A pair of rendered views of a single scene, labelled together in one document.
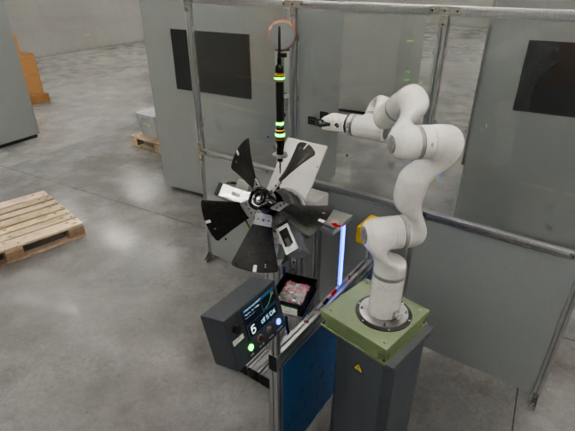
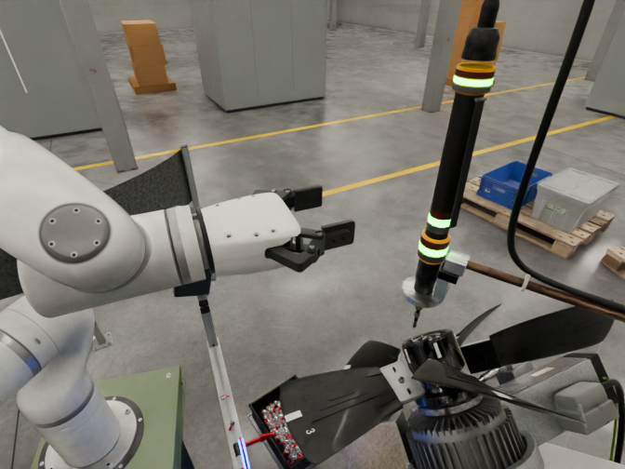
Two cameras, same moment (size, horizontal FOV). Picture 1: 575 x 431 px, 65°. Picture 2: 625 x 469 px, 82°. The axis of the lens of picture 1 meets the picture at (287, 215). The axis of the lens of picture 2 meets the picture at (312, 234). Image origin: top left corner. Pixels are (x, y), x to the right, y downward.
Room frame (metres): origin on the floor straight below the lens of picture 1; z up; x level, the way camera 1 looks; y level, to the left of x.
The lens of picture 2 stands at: (2.03, -0.46, 1.89)
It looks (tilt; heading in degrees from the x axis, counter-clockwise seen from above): 35 degrees down; 122
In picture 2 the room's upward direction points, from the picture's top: straight up
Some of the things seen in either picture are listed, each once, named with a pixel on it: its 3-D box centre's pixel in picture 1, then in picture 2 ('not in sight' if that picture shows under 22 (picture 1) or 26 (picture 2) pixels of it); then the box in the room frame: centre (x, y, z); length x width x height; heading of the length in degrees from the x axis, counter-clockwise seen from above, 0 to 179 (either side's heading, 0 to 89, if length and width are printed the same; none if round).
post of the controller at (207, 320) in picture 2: (275, 334); (208, 324); (1.30, 0.05, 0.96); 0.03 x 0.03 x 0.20; 55
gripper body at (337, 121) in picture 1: (338, 121); (245, 232); (1.78, -0.21, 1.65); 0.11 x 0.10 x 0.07; 55
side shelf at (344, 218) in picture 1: (317, 216); not in sight; (2.46, -0.19, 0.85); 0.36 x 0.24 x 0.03; 55
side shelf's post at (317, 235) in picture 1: (316, 273); not in sight; (2.46, -0.19, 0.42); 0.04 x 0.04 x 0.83; 55
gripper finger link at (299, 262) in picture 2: not in sight; (285, 247); (1.83, -0.21, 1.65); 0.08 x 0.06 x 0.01; 148
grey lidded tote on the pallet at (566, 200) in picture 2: not in sight; (571, 200); (2.46, 3.10, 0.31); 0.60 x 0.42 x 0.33; 68
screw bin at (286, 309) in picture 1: (293, 294); (293, 423); (1.69, -0.03, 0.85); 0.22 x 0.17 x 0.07; 159
